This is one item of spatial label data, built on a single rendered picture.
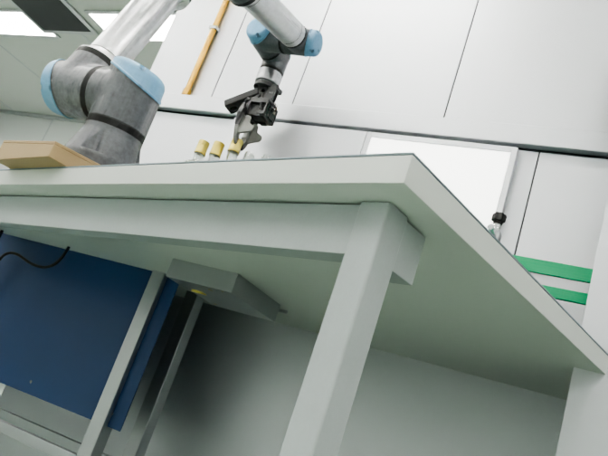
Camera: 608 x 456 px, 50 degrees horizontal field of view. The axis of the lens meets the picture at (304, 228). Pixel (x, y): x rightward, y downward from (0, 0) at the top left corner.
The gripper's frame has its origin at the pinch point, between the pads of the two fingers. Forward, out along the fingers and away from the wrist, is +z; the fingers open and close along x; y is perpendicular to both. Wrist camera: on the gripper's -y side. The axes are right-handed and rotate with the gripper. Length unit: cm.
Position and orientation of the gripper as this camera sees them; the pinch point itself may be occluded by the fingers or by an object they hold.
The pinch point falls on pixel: (237, 142)
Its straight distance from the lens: 192.5
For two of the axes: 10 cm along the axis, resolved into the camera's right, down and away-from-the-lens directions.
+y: 8.8, 1.6, -4.4
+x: 3.5, 3.9, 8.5
